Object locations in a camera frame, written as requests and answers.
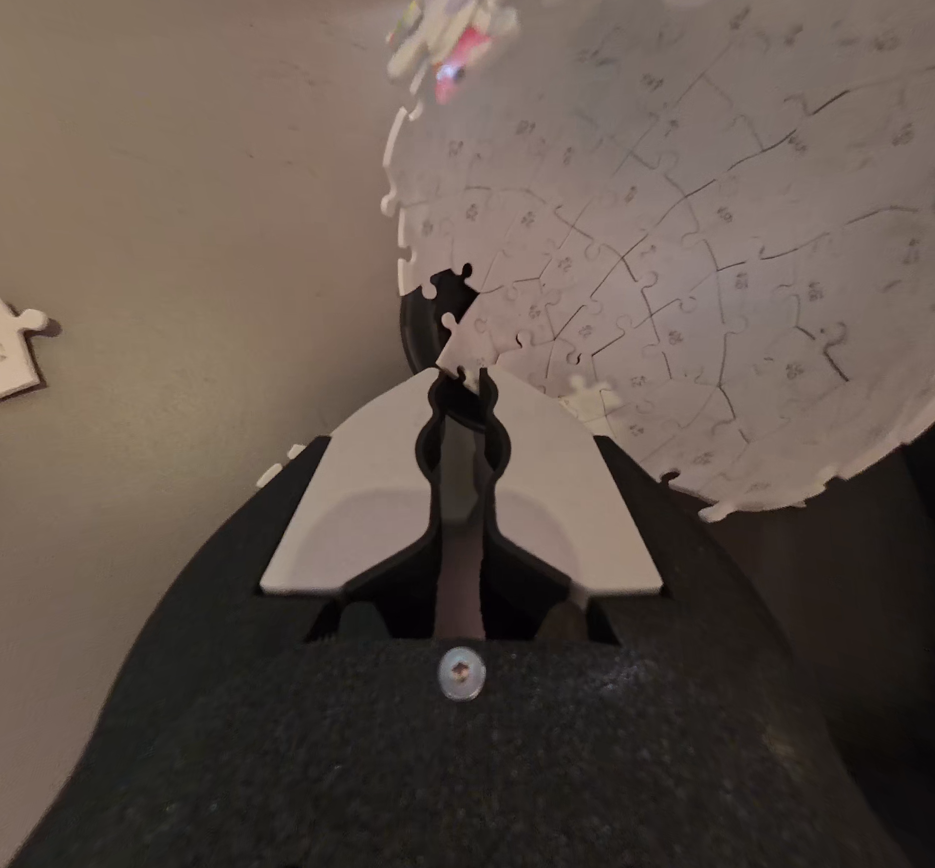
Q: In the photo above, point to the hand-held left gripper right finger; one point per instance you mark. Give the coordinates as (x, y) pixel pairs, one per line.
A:
(570, 510)

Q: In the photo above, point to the partly built puzzle ball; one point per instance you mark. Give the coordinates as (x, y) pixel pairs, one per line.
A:
(694, 225)

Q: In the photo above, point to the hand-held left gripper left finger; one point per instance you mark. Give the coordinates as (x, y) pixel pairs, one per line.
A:
(358, 510)

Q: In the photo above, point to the white puzzle piece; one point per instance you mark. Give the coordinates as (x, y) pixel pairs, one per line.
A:
(281, 466)
(18, 357)

